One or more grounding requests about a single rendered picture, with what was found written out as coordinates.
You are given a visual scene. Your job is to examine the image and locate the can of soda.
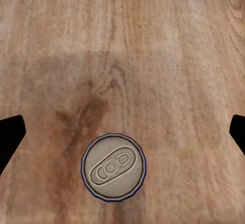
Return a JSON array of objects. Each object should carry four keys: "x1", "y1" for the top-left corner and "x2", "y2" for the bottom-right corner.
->
[{"x1": 81, "y1": 133, "x2": 146, "y2": 202}]

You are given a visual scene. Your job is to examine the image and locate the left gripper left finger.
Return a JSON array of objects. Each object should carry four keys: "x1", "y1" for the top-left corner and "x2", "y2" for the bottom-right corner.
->
[{"x1": 0, "y1": 115, "x2": 26, "y2": 175}]

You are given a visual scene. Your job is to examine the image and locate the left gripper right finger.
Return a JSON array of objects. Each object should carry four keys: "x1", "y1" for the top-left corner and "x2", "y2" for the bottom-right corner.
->
[{"x1": 229, "y1": 114, "x2": 245, "y2": 155}]

